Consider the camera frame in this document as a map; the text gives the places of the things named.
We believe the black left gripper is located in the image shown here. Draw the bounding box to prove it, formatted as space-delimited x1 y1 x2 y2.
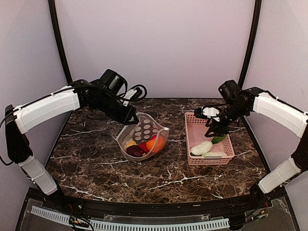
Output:
96 91 139 125

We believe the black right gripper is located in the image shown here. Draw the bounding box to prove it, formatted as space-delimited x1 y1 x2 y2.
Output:
205 102 248 137

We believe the clear zip top bag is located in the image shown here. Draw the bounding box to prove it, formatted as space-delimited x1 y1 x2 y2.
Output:
115 112 170 162

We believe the white toy radish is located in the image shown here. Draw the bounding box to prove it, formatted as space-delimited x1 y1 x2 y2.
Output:
190 141 213 156

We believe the yellow toy pear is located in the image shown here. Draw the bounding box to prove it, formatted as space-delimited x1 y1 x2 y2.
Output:
126 140 137 148

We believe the pale green toy cabbage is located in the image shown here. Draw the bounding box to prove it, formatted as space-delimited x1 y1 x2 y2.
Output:
202 152 228 157

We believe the red toy pomegranate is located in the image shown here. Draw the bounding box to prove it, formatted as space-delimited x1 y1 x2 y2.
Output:
139 142 149 154

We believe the dark purple toy onion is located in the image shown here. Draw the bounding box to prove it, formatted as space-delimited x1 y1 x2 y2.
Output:
126 145 145 157

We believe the orange toy fruit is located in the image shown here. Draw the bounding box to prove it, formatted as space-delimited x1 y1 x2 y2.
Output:
146 136 166 154

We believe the green toy leaf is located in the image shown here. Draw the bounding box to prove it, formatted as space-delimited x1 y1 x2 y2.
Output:
211 134 227 144

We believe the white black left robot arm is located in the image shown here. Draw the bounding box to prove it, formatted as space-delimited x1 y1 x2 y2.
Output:
1 76 143 210

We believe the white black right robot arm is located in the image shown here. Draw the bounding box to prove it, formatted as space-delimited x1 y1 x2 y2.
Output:
194 86 308 209

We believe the pink perforated plastic basket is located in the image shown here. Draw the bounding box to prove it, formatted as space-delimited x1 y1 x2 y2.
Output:
184 112 235 166

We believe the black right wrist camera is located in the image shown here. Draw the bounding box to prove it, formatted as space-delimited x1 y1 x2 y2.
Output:
218 80 242 104

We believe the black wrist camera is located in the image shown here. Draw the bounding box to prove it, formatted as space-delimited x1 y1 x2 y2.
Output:
99 69 128 94
218 80 242 104

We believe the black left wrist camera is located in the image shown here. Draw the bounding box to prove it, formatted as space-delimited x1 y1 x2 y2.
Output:
99 69 128 94

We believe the grey slotted cable duct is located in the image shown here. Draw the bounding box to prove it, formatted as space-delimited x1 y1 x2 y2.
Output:
30 206 230 231

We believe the black front mounting rail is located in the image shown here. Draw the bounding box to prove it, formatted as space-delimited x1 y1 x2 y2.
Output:
29 189 293 224

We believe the black right frame post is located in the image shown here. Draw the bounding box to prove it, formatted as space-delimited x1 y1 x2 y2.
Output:
238 0 262 88

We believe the black frame post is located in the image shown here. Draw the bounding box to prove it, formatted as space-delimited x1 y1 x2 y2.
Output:
238 0 262 88
48 0 73 84

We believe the black left frame post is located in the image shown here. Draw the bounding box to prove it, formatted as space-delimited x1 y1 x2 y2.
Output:
48 0 73 84

